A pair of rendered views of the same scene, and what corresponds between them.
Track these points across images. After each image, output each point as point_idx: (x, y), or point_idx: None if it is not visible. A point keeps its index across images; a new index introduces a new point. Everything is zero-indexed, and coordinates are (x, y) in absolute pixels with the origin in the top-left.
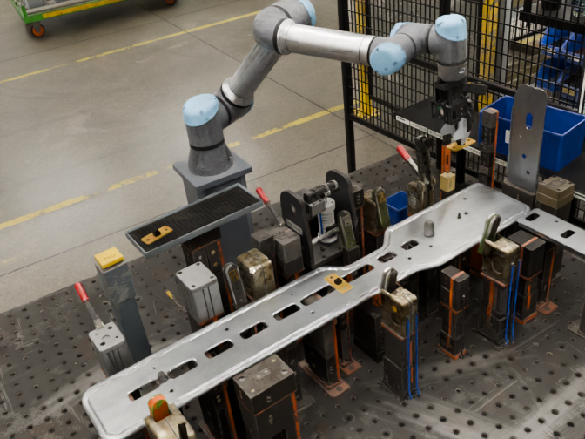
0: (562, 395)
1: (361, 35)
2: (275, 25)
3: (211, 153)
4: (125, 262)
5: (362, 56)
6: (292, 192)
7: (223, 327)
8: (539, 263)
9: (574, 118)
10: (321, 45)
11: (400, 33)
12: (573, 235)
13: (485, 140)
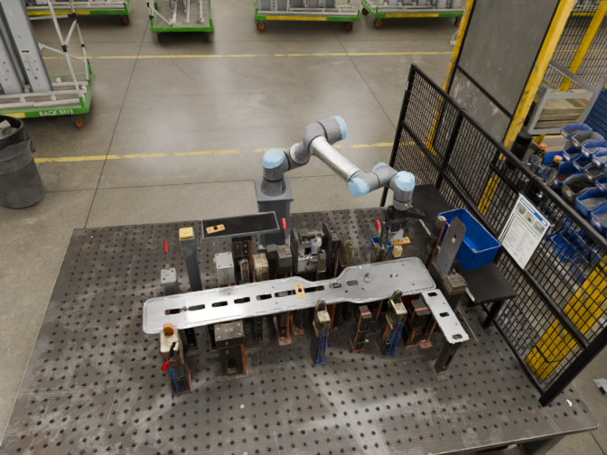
0: (398, 399)
1: (351, 166)
2: (312, 138)
3: (272, 184)
4: (193, 238)
5: (347, 179)
6: (294, 231)
7: (228, 292)
8: (423, 322)
9: (493, 242)
10: (330, 162)
11: (374, 173)
12: (446, 317)
13: (434, 233)
